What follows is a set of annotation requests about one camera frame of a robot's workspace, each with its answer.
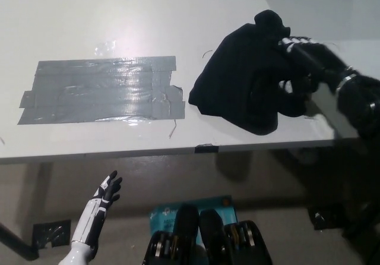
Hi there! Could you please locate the small black tape strip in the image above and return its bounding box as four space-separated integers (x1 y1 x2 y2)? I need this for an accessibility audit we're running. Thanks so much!
195 143 219 154

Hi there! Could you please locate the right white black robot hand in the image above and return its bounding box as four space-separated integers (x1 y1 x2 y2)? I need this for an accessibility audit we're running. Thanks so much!
277 35 357 96

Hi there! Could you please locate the clear tape scrap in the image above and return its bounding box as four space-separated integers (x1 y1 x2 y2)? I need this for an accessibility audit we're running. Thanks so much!
94 40 117 55

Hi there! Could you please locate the black t-shirt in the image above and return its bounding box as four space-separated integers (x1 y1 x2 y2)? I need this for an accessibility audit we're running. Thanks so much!
188 9 316 137

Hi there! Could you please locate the grey duct tape patch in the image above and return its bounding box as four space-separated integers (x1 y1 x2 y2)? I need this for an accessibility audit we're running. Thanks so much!
17 55 186 125

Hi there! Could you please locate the teal cardboard box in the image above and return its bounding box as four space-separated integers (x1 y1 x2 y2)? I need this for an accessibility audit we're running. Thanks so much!
148 195 240 242

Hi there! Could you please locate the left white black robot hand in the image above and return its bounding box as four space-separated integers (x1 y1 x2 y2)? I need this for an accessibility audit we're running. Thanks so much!
94 169 124 213

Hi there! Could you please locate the black tape floor patch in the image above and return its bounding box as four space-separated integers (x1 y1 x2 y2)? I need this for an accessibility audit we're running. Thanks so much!
308 206 346 231
31 219 72 248

